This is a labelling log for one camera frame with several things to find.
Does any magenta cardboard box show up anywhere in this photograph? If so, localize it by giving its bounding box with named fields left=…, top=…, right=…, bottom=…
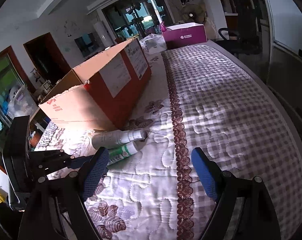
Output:
left=162, top=22, right=208, bottom=50

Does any cluttered wooden shelf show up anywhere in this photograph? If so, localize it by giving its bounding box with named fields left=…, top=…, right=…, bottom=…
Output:
left=0, top=54, right=48, bottom=149

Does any green white tube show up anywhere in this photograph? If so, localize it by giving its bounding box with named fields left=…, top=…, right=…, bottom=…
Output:
left=108, top=141, right=138, bottom=166

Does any white spray bottle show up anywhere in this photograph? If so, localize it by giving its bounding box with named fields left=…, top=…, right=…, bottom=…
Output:
left=91, top=128, right=147, bottom=149

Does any standing electric fan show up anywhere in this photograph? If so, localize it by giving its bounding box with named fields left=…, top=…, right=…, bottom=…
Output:
left=181, top=3, right=207, bottom=24

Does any red cardboard box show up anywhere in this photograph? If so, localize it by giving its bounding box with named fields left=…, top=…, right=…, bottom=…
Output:
left=39, top=38, right=152, bottom=131

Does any wall television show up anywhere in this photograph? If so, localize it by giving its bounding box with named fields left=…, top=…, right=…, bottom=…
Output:
left=74, top=33, right=99, bottom=57

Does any black office chair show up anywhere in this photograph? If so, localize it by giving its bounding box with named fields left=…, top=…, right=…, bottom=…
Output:
left=215, top=28, right=262, bottom=58

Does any clear plastic bag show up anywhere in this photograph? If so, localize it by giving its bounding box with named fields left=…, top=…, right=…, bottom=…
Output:
left=139, top=34, right=167, bottom=55

